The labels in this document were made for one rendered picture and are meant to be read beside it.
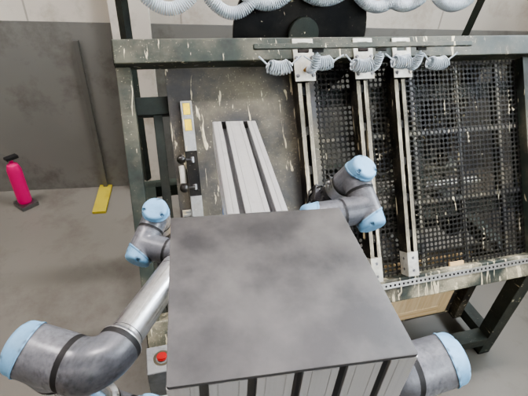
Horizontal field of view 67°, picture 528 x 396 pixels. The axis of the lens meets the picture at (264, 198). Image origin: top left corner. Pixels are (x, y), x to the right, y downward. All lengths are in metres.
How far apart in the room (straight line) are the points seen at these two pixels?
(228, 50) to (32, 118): 2.70
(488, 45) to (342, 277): 2.11
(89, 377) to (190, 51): 1.34
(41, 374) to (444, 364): 0.80
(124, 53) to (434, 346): 1.51
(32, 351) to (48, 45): 3.24
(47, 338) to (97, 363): 0.12
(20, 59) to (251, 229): 3.62
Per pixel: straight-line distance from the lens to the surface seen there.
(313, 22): 2.44
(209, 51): 1.83
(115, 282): 3.36
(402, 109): 2.15
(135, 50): 1.82
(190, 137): 1.81
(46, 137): 4.28
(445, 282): 2.36
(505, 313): 3.01
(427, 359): 0.95
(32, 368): 0.94
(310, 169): 1.89
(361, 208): 1.03
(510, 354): 3.41
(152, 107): 1.90
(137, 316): 0.96
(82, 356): 0.89
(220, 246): 0.52
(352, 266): 0.51
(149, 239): 1.17
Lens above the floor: 2.38
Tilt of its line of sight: 35 degrees down
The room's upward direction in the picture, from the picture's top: 4 degrees clockwise
